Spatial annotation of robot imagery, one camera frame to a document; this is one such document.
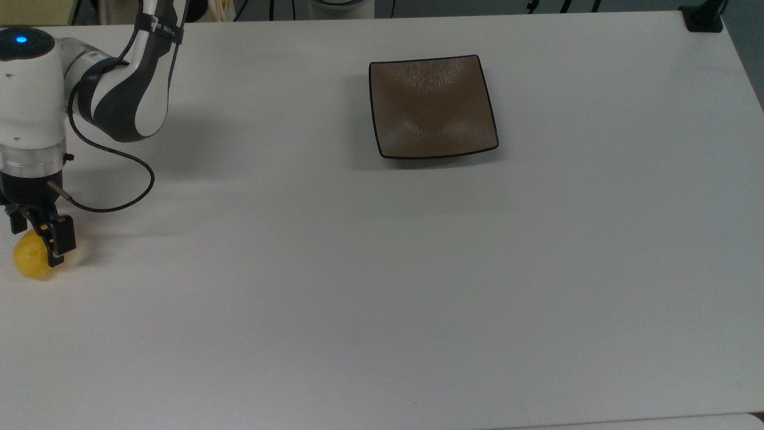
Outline black stand legs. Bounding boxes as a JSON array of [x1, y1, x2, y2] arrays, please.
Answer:
[[526, 0, 602, 14]]

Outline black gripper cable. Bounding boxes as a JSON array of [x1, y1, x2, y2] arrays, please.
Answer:
[[47, 36, 156, 213]]

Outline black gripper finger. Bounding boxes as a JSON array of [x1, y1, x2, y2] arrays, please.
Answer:
[[6, 206, 29, 235], [37, 213, 77, 268]]

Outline beige wooden cabinet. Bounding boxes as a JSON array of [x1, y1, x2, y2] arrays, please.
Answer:
[[0, 0, 82, 27]]

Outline brown square ceramic plate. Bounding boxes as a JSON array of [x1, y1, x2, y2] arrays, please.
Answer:
[[368, 54, 500, 160]]

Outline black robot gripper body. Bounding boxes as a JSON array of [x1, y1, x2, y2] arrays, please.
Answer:
[[0, 172, 65, 235]]

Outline yellow lemon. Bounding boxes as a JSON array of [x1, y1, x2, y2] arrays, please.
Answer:
[[13, 229, 64, 280]]

